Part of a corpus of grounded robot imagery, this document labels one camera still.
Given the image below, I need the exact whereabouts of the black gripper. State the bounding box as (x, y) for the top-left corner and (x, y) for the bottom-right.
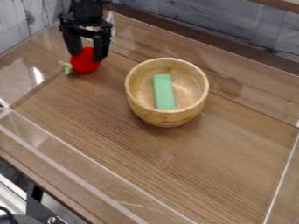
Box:
(58, 0), (113, 62)

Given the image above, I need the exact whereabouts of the red plush fruit green stem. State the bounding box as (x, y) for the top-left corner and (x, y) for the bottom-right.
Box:
(58, 47), (101, 75)

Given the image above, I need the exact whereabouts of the light wooden bowl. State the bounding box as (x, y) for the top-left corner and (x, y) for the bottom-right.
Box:
(125, 58), (209, 128)

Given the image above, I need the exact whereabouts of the green rectangular block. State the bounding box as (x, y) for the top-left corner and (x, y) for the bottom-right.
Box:
(153, 74), (176, 110)

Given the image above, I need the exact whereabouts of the clear acrylic table barrier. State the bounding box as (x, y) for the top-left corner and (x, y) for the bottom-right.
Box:
(0, 100), (299, 224)

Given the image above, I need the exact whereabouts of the clear acrylic corner bracket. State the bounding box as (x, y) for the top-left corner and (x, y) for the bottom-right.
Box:
(106, 11), (116, 38)

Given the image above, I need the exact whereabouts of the black metal table frame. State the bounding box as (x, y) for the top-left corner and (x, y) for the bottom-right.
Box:
(25, 182), (83, 224)

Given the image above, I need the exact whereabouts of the black cable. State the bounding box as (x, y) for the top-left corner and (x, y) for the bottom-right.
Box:
(0, 205), (15, 224)

